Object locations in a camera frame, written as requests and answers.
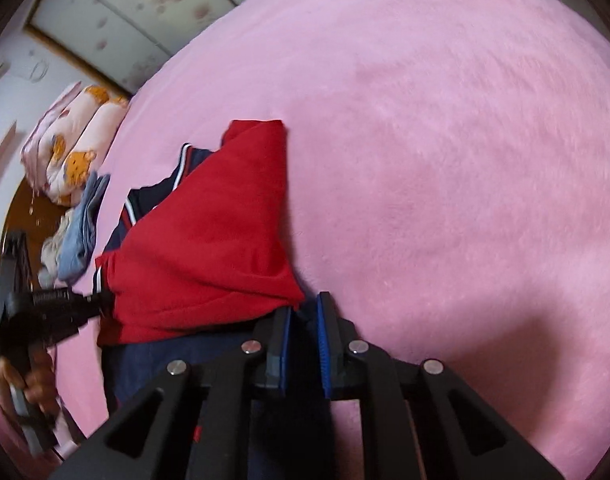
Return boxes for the red and navy jacket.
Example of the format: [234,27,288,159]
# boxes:
[95,119,336,480]

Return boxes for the brown wooden bed frame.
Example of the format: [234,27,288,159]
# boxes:
[0,175,72,292]

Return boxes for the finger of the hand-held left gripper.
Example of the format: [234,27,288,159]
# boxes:
[83,287,116,322]

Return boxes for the folded pink bear-print quilt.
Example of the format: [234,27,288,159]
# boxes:
[21,82,132,207]

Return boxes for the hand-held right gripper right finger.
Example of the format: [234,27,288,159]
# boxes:
[317,291,564,480]

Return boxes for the grey crumpled garment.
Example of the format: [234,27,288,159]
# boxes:
[37,209,76,288]

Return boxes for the person's left hand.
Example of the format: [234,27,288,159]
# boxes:
[0,348,62,417]

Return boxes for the light blue folded garment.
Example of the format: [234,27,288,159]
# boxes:
[56,172,112,284]

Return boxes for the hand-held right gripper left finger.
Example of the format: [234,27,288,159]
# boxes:
[49,306,292,480]

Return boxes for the white floral-print wardrobe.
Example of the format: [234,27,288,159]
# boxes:
[28,0,306,95]

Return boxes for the pink fleece blanket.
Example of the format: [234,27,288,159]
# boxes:
[0,0,610,480]

